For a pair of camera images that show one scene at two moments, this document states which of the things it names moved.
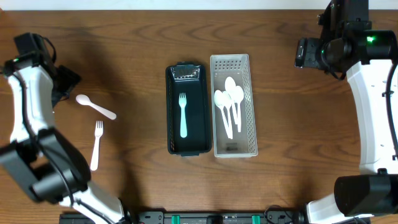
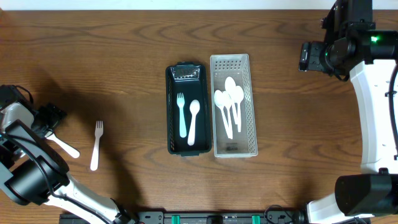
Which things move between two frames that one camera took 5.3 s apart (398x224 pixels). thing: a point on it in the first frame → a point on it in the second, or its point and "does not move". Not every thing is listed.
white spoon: (218, 98) does not move
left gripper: (66, 81) → (53, 115)
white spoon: (230, 86) does not move
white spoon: (84, 99) → (194, 107)
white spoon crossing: (239, 95) does not move
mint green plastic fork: (183, 102) does not move
